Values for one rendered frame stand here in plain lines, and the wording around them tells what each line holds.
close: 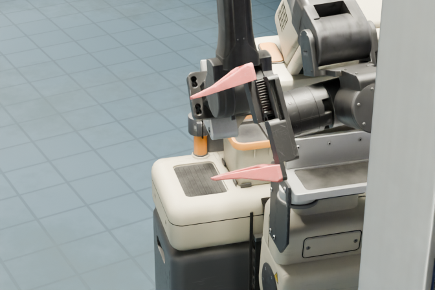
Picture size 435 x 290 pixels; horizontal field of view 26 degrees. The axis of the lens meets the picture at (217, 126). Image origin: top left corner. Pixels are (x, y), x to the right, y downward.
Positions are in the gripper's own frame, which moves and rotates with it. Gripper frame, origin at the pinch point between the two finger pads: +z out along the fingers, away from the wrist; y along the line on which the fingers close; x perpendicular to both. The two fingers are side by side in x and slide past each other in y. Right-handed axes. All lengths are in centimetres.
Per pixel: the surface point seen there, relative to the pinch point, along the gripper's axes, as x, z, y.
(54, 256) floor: 227, 15, 37
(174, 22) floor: 418, -88, -48
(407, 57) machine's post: -47.8, -4.4, -3.9
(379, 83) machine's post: -44.6, -3.3, -2.6
